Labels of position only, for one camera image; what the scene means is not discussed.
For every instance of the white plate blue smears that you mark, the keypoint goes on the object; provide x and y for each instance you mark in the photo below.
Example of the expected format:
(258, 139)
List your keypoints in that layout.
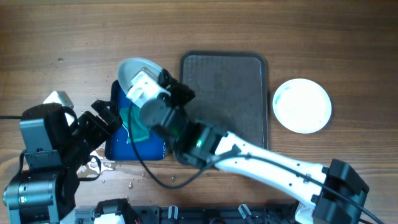
(129, 67)

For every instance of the black tray of blue water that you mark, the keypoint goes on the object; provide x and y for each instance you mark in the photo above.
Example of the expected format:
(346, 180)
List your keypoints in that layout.
(116, 148)

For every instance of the white plate aside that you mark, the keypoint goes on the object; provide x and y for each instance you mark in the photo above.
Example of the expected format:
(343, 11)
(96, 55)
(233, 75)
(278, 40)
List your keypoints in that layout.
(302, 106)

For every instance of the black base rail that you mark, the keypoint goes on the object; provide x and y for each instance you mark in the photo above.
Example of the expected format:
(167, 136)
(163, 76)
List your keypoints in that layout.
(121, 211)

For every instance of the dark metal serving tray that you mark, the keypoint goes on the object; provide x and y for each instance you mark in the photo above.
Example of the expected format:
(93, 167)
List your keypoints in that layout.
(231, 92)

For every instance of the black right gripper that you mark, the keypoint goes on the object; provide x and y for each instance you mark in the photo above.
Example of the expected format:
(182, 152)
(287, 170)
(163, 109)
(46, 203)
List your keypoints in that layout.
(174, 91)

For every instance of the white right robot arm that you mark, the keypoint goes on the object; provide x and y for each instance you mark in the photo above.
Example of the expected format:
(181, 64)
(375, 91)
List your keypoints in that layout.
(333, 194)

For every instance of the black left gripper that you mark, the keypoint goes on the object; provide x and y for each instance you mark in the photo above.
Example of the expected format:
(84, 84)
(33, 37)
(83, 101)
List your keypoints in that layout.
(101, 130)

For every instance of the green sponge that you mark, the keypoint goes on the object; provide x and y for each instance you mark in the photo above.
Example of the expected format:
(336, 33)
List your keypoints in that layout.
(138, 130)

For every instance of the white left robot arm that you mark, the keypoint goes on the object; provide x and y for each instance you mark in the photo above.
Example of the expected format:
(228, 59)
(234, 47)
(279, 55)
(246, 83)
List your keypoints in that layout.
(57, 143)

